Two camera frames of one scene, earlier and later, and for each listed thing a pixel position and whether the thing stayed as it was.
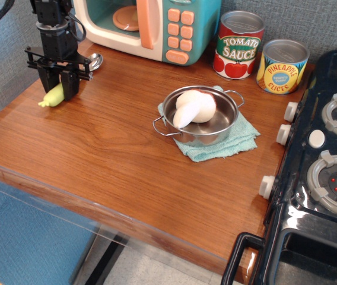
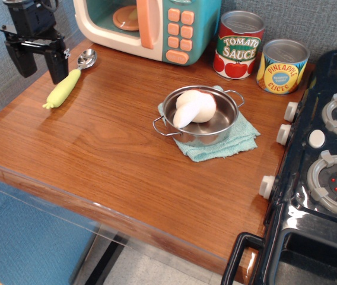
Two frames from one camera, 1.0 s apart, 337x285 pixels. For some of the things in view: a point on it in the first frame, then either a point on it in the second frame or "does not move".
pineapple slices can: [283, 66] does not move
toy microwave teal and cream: [184, 32] does not move
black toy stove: [310, 234] does not move
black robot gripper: [60, 50] → [32, 27]
